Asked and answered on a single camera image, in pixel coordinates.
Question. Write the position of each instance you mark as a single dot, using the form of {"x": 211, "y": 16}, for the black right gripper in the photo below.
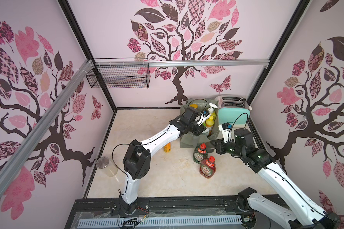
{"x": 220, "y": 144}

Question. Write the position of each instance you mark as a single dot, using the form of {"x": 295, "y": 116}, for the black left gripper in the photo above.
{"x": 200, "y": 129}

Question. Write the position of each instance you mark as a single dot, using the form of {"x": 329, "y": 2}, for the grey-green shopping bag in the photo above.
{"x": 188, "y": 140}

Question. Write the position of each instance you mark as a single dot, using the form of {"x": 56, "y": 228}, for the orange bottle yellow cap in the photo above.
{"x": 167, "y": 148}
{"x": 209, "y": 123}

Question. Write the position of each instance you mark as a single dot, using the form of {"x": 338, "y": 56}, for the large yellow dish soap bottle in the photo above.
{"x": 212, "y": 110}

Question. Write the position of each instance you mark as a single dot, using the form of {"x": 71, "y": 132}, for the orange pump soap bottle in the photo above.
{"x": 195, "y": 106}

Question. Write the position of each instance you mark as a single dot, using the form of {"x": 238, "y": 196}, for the white bottle green cap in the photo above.
{"x": 206, "y": 132}

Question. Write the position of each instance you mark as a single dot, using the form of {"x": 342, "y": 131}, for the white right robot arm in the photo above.
{"x": 301, "y": 212}

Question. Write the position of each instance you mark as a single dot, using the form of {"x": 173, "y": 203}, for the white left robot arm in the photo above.
{"x": 137, "y": 160}

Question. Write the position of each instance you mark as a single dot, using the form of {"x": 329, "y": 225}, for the dark green bottle red cap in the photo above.
{"x": 200, "y": 153}

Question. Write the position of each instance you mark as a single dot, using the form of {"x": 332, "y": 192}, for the mint green toaster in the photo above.
{"x": 233, "y": 110}

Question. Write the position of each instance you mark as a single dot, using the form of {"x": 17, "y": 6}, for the clear glass jar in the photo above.
{"x": 105, "y": 165}

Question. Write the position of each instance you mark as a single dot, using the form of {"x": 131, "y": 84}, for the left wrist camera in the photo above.
{"x": 193, "y": 115}

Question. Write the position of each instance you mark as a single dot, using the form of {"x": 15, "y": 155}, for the black wire basket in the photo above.
{"x": 132, "y": 73}

